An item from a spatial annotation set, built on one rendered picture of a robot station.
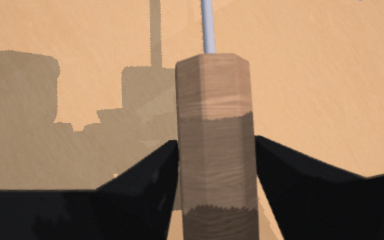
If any brown wooden tool handle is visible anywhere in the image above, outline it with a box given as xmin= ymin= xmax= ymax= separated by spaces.
xmin=175 ymin=0 xmax=259 ymax=240

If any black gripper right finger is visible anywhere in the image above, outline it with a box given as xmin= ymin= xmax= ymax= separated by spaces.
xmin=254 ymin=135 xmax=384 ymax=240

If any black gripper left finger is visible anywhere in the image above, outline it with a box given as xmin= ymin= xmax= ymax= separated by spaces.
xmin=0 ymin=140 xmax=179 ymax=240

